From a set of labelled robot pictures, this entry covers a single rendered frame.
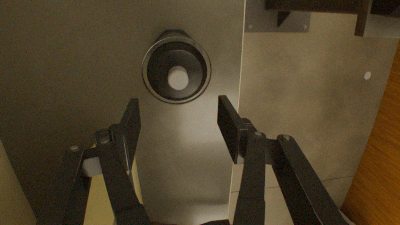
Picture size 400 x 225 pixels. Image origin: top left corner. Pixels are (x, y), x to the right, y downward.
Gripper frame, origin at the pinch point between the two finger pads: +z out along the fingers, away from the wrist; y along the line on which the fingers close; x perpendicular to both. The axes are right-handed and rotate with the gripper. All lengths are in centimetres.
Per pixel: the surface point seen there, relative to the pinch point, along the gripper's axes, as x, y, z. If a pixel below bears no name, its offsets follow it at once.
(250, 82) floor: -38, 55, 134
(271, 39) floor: -7, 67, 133
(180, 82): -0.2, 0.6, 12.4
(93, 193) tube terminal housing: -25.2, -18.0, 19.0
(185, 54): 3.2, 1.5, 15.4
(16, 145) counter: -25, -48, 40
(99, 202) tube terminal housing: -25.2, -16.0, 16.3
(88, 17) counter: 8.3, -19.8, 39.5
